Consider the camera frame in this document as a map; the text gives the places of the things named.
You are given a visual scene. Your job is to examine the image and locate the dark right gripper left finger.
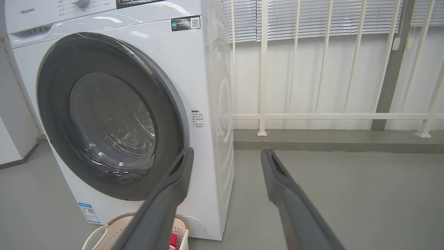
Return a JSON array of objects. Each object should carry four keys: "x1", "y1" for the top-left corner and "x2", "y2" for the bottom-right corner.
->
[{"x1": 111, "y1": 147, "x2": 194, "y2": 250}]

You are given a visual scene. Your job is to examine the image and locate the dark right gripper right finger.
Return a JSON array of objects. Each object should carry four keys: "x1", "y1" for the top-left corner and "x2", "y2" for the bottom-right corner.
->
[{"x1": 261, "y1": 148, "x2": 345, "y2": 250}]

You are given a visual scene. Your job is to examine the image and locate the black round glass washer door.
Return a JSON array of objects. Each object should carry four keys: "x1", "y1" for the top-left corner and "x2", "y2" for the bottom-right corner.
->
[{"x1": 36, "y1": 32, "x2": 186, "y2": 201}]

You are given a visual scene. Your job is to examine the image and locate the cream basket with brown rim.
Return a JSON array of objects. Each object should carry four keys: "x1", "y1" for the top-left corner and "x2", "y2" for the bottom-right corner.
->
[{"x1": 82, "y1": 212, "x2": 190, "y2": 250}]

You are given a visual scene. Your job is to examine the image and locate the white front-load washing machine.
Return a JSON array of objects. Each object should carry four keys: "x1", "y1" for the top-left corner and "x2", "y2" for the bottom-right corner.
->
[{"x1": 0, "y1": 0, "x2": 236, "y2": 241}]

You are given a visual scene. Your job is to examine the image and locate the washing machine display panel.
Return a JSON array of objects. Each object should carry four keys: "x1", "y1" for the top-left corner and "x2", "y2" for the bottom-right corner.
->
[{"x1": 116, "y1": 0, "x2": 167, "y2": 9}]

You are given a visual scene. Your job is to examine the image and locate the blue energy label sticker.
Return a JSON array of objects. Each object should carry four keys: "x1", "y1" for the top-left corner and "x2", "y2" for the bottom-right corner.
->
[{"x1": 78, "y1": 202, "x2": 101, "y2": 224}]

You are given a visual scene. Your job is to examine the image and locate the white metal railing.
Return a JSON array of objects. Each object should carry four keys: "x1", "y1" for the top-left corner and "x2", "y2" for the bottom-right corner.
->
[{"x1": 231, "y1": 0, "x2": 444, "y2": 138}]

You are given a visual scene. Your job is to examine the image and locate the black QR code sticker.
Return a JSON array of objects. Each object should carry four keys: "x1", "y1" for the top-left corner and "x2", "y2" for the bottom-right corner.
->
[{"x1": 171, "y1": 16, "x2": 201, "y2": 32}]

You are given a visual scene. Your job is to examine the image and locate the white window blinds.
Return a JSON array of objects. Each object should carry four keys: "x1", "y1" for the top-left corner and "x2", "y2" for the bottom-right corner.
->
[{"x1": 201, "y1": 0, "x2": 444, "y2": 43}]

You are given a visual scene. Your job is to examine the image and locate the grey vertical post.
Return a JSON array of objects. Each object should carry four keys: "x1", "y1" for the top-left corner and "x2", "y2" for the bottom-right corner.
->
[{"x1": 371, "y1": 0, "x2": 416, "y2": 131}]

